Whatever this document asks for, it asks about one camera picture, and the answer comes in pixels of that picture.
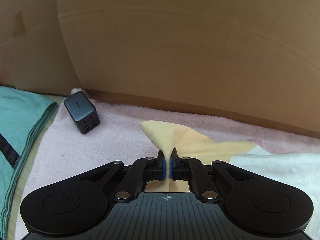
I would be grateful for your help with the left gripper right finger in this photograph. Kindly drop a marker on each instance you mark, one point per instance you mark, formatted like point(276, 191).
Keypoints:
point(195, 173)

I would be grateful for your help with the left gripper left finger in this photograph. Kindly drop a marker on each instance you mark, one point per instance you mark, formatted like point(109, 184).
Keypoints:
point(138, 175)

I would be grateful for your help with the pale green yellow t-shirt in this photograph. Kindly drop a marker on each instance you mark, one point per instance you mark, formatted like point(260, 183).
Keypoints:
point(185, 142)

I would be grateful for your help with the pink terry towel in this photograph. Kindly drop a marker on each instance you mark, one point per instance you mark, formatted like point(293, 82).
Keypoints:
point(61, 151)

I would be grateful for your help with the black power adapter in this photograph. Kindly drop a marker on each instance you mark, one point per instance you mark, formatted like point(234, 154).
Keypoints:
point(82, 112)

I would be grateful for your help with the large cardboard box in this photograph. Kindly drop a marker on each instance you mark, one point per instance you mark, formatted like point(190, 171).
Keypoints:
point(254, 61)

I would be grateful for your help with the teal folded garment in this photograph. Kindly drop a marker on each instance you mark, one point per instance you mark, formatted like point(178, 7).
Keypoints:
point(23, 116)

